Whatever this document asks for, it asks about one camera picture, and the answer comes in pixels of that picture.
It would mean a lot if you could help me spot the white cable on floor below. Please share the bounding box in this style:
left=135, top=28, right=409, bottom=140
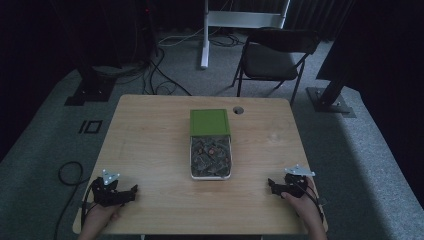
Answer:
left=158, top=26, right=234, bottom=48

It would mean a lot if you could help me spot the white metal stand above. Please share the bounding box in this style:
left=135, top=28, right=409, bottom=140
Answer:
left=200, top=0, right=291, bottom=70

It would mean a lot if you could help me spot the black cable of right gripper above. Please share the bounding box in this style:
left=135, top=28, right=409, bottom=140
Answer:
left=293, top=181, right=326, bottom=223

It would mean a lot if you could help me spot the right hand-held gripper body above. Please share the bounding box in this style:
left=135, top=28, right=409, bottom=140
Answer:
left=271, top=164, right=316, bottom=199

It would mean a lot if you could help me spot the person's left hand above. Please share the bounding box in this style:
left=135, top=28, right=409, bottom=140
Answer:
left=82, top=203, right=122, bottom=234

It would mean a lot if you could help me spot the white box with dark contents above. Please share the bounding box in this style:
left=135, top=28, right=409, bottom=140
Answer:
left=189, top=134, right=233, bottom=181

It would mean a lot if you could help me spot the black cable loop on floor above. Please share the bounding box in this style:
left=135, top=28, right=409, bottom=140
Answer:
left=53, top=161, right=90, bottom=240

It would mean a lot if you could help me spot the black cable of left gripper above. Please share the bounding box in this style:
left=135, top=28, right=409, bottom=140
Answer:
left=80, top=178, right=101, bottom=228

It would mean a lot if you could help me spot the green box lid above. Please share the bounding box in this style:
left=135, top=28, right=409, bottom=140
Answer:
left=189, top=108, right=232, bottom=137

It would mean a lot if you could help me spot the person's right hand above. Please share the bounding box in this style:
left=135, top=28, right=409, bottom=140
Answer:
left=280, top=176, right=318, bottom=222

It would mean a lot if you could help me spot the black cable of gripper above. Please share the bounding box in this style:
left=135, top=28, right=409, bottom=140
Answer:
left=293, top=181, right=326, bottom=223
left=80, top=178, right=101, bottom=228

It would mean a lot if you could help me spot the black stand with base plate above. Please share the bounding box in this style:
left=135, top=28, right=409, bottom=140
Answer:
left=305, top=0, right=357, bottom=119
left=64, top=0, right=118, bottom=107

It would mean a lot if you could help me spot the black folding chair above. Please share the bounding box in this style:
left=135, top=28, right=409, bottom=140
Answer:
left=232, top=27, right=321, bottom=107

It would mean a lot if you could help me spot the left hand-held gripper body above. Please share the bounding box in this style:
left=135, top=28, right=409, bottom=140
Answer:
left=90, top=169, right=135, bottom=208

